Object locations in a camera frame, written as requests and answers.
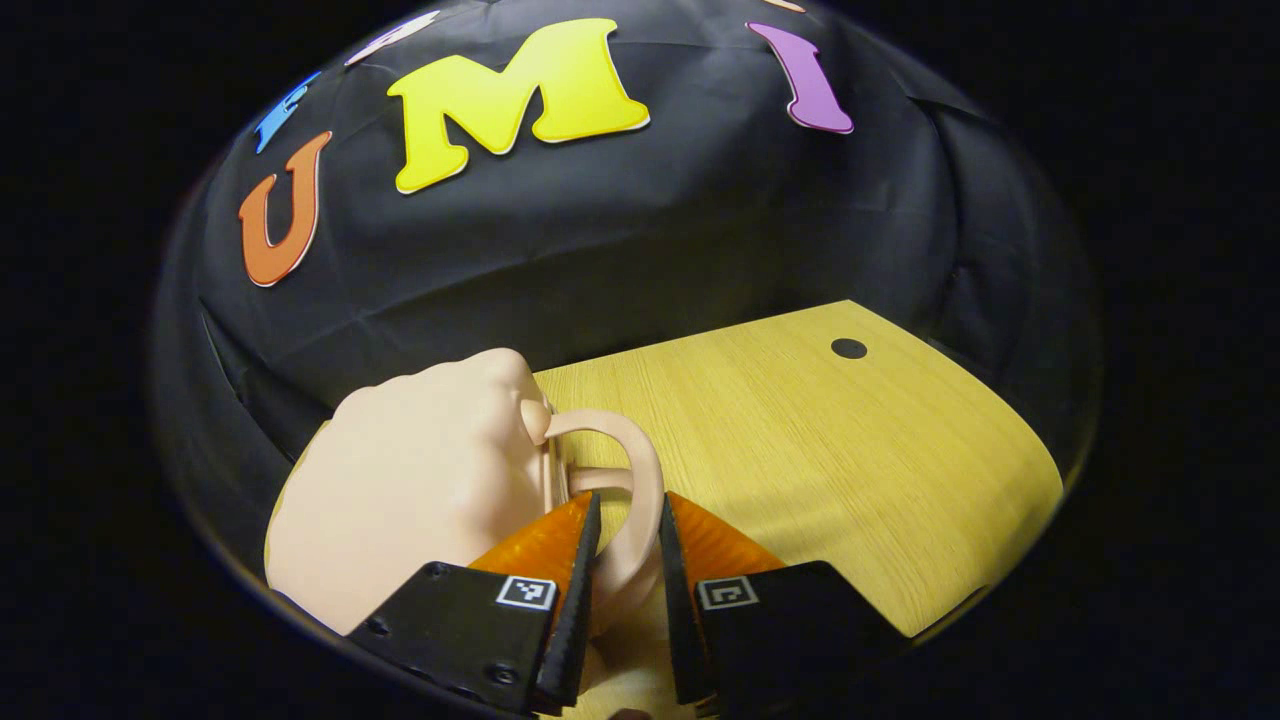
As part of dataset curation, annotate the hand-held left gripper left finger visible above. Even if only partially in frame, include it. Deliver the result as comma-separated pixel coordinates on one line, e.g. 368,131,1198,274
348,490,603,717

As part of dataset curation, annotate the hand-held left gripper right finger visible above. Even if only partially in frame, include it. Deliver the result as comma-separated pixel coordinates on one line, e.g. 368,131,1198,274
658,490,911,719

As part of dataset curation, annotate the small beige suitcase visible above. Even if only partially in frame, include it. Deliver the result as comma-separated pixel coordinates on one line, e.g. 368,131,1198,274
265,347,666,641

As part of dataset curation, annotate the black backdrop cloth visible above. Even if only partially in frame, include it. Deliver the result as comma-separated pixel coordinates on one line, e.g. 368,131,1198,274
150,0,1101,521

